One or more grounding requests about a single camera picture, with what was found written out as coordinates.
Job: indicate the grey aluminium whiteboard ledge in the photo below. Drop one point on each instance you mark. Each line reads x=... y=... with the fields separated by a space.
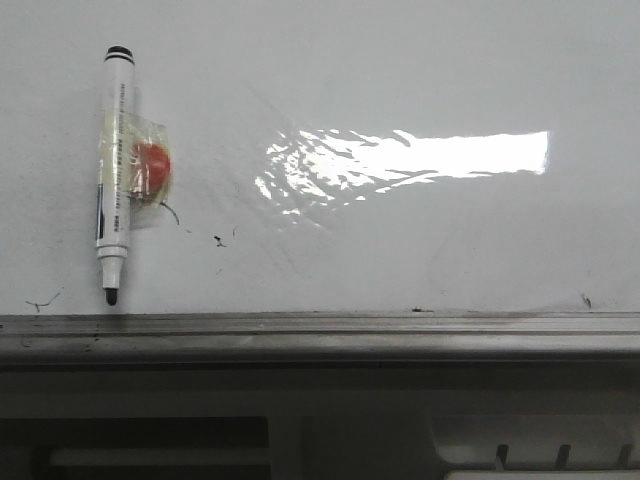
x=41 y=341

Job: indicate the red round magnet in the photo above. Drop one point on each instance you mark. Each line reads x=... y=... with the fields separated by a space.
x=151 y=170

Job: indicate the large white whiteboard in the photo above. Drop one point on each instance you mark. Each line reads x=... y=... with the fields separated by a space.
x=332 y=155

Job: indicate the white whiteboard marker black tip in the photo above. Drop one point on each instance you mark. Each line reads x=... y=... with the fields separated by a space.
x=114 y=184

